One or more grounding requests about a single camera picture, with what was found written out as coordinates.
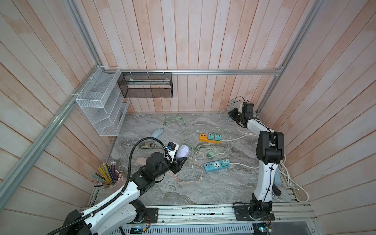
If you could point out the pink pencil cup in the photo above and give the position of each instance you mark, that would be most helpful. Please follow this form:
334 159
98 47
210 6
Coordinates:
108 177

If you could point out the light blue mouse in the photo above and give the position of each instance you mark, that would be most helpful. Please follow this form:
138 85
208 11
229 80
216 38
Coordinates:
157 133

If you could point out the lavender wireless mouse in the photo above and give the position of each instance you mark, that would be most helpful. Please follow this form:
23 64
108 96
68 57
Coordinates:
182 152

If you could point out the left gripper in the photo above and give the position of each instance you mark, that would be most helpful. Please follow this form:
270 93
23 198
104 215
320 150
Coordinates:
176 167

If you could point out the camouflage green device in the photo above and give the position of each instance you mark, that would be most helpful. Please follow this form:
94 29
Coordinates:
148 145

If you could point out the black mesh basket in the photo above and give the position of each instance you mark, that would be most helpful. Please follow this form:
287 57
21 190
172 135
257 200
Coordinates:
146 85

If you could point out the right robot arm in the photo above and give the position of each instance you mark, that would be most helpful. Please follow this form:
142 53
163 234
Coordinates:
269 152

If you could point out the orange power strip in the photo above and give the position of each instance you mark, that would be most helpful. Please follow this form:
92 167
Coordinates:
203 138

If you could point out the teal USB charger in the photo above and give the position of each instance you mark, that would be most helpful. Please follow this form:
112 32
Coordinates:
225 163

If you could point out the blue power strip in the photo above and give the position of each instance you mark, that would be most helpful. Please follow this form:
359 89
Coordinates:
213 166

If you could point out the light green USB charger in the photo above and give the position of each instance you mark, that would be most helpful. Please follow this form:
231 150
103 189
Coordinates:
210 154

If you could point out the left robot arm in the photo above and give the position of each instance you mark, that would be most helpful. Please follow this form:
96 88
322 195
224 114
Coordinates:
136 185

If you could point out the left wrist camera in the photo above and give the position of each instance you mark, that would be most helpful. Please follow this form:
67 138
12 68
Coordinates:
172 149

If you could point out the white wire mesh shelf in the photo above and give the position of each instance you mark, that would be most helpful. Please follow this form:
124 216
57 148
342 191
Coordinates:
102 101

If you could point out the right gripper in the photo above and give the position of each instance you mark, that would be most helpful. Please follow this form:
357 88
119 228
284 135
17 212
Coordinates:
232 112

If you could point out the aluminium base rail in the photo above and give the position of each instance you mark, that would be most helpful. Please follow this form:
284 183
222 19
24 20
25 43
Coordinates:
196 214

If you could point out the pink mouse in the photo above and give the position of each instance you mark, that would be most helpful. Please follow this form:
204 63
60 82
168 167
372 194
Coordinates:
141 161

